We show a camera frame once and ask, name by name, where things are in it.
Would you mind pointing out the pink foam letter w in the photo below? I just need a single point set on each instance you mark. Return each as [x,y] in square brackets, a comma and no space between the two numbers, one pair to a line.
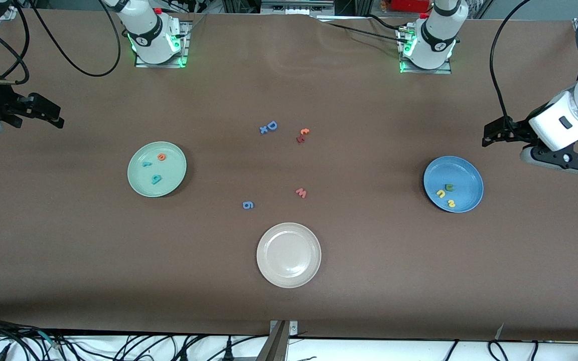
[301,192]

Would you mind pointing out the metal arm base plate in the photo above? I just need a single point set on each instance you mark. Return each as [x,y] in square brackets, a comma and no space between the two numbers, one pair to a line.
[427,71]
[161,65]

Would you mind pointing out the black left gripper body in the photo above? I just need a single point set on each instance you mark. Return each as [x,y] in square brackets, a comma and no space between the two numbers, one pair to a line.
[518,128]

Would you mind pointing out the teal foam digit nine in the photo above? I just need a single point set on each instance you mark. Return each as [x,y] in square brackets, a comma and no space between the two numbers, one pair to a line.
[156,178]

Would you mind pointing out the blue plate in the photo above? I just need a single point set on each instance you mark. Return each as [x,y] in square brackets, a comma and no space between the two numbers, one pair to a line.
[464,175]

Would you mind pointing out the beige plate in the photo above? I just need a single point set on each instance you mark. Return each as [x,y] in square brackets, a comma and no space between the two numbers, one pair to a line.
[289,255]

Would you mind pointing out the table cover sheet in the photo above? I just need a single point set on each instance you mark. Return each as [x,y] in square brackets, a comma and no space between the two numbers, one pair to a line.
[68,250]

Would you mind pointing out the blue foam letter D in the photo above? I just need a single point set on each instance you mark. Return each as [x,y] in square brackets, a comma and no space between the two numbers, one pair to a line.
[272,125]

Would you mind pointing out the aluminium frame profile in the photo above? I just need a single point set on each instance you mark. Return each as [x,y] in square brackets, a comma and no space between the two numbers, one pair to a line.
[241,5]

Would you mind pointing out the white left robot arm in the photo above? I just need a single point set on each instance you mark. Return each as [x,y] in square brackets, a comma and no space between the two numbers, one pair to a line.
[432,57]

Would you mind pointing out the metal clamp bracket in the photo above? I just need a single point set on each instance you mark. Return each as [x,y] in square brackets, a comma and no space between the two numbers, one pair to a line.
[276,346]

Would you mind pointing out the red box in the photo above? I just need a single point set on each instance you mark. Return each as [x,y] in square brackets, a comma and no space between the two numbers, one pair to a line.
[409,5]

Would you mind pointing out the pale green plate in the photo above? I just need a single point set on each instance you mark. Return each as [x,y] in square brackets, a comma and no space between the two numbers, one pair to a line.
[168,175]

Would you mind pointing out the grey metal box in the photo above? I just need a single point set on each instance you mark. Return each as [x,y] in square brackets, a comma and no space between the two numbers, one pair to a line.
[296,6]

